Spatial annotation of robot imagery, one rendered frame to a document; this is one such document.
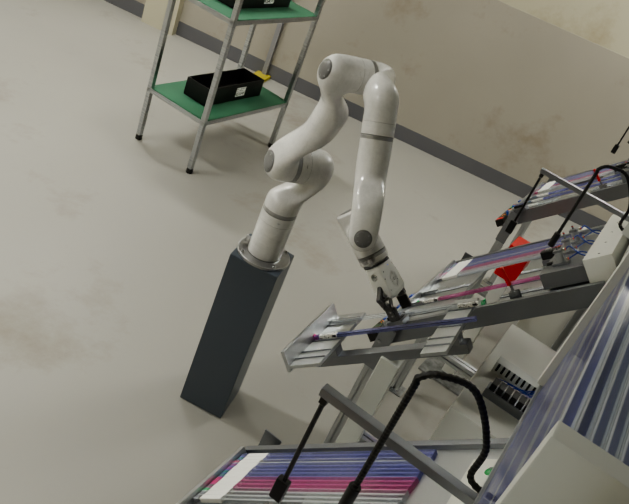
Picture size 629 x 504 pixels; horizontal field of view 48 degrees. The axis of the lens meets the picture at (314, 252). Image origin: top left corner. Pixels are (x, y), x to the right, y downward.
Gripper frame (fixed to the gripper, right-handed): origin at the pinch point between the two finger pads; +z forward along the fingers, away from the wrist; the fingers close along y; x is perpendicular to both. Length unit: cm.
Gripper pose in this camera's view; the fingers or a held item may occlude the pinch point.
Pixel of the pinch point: (400, 310)
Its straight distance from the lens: 200.0
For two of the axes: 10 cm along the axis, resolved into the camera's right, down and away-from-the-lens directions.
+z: 4.5, 8.8, 1.3
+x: -7.8, 3.2, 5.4
